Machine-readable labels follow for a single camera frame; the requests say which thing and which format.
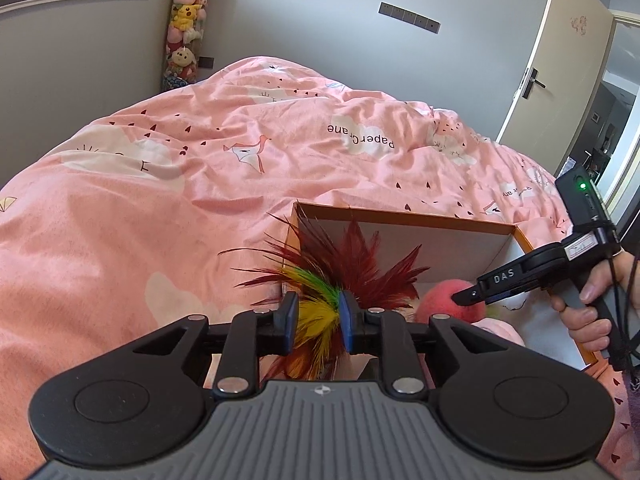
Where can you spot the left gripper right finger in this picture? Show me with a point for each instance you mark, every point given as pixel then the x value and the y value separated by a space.
pixel 383 334

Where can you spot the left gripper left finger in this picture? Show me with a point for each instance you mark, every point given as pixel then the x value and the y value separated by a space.
pixel 250 336

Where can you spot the colourful feather toy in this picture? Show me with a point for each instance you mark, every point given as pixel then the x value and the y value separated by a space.
pixel 320 270

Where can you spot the pink green plush strawberry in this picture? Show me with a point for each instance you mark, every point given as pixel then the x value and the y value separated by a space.
pixel 438 301

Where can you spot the light pink cloth pouch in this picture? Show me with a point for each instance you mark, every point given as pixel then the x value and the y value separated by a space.
pixel 501 329

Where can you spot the orange cardboard box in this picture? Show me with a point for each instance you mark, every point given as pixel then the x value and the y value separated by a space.
pixel 455 248

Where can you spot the white door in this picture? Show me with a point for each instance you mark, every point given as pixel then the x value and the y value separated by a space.
pixel 560 81

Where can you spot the pink printed duvet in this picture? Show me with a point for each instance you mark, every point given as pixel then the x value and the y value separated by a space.
pixel 121 246

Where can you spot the tube of plush toys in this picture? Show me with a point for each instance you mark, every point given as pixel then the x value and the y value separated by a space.
pixel 184 37

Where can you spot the wall switch panel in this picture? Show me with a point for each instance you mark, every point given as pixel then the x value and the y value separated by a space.
pixel 409 17

